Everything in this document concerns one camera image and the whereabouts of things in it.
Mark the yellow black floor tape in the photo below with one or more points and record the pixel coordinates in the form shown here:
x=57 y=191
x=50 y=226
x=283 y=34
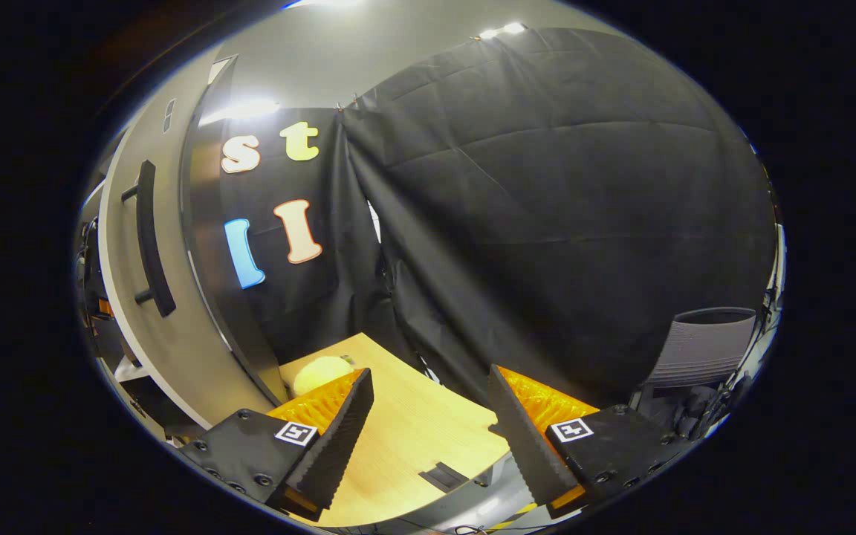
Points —
x=513 y=515

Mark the black backdrop cloth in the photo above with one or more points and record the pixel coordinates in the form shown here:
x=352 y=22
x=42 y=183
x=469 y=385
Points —
x=547 y=223
x=287 y=297

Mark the grey mesh office chair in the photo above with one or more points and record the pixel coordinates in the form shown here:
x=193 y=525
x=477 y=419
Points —
x=703 y=345

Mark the white shoe cabinet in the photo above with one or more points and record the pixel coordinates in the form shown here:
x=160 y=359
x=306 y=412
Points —
x=209 y=260

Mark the yellow plush ball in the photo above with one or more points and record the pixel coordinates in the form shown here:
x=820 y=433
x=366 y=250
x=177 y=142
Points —
x=320 y=375

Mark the white shoe cabinet door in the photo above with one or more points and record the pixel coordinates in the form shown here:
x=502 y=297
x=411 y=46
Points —
x=175 y=349

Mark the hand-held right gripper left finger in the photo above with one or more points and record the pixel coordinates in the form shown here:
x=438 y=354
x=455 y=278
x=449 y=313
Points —
x=339 y=438

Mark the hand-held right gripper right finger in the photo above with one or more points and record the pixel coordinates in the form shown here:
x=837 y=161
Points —
x=521 y=438

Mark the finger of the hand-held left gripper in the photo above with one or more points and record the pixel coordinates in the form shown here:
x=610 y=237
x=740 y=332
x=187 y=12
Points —
x=105 y=306

